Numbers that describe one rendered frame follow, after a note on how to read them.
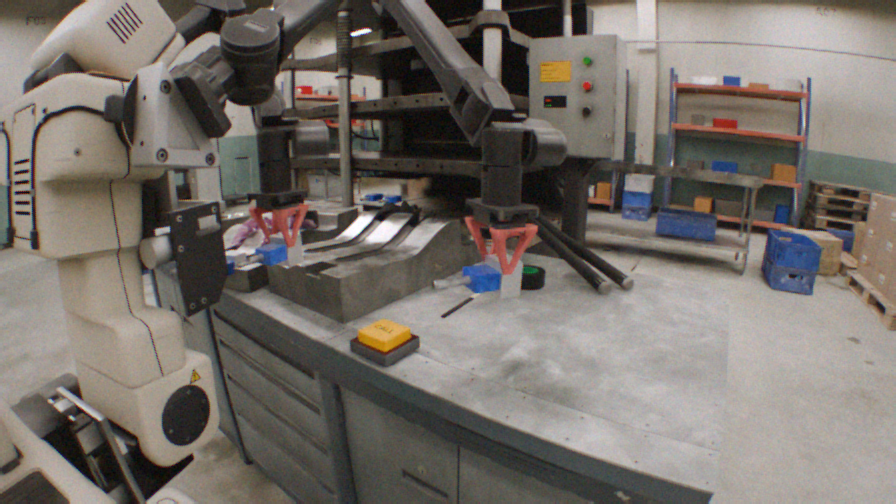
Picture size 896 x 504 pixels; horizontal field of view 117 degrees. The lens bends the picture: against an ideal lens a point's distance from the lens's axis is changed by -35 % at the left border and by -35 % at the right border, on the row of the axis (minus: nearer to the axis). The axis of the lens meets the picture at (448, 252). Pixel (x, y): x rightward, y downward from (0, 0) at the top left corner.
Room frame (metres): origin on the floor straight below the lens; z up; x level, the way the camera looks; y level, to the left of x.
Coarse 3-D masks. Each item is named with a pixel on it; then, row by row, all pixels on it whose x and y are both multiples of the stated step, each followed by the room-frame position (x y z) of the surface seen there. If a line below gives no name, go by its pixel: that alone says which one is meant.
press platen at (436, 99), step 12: (408, 96) 1.65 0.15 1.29; (420, 96) 1.61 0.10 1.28; (432, 96) 1.58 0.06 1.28; (444, 96) 1.55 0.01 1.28; (516, 96) 1.59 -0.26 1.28; (288, 108) 2.03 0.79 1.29; (312, 108) 2.01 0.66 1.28; (324, 108) 1.96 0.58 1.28; (336, 108) 1.91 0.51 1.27; (360, 108) 1.81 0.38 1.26; (372, 108) 1.77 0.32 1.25; (384, 108) 1.72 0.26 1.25; (396, 108) 1.69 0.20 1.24; (408, 108) 1.66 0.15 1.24; (516, 108) 1.62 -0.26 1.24; (528, 108) 1.68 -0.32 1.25
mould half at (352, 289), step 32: (352, 224) 1.04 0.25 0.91; (384, 224) 0.99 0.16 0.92; (448, 224) 0.94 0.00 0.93; (320, 256) 0.81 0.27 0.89; (384, 256) 0.83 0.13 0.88; (416, 256) 0.85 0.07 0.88; (448, 256) 0.94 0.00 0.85; (480, 256) 1.06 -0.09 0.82; (288, 288) 0.78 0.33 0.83; (320, 288) 0.71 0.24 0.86; (352, 288) 0.70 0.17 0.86; (384, 288) 0.77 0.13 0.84; (416, 288) 0.84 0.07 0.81
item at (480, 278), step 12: (492, 264) 0.59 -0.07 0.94; (468, 276) 0.57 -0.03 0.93; (480, 276) 0.55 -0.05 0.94; (492, 276) 0.56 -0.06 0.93; (504, 276) 0.56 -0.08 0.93; (516, 276) 0.57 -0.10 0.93; (468, 288) 0.57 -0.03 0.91; (480, 288) 0.55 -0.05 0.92; (492, 288) 0.56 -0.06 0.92; (504, 288) 0.56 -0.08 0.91; (516, 288) 0.57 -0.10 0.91
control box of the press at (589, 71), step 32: (544, 64) 1.38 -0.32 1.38; (576, 64) 1.32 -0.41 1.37; (608, 64) 1.26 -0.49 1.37; (544, 96) 1.38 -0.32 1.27; (576, 96) 1.32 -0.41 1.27; (608, 96) 1.26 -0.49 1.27; (576, 128) 1.32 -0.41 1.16; (608, 128) 1.25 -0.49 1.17; (576, 160) 1.36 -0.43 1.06; (576, 192) 1.36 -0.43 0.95; (576, 224) 1.36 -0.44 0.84
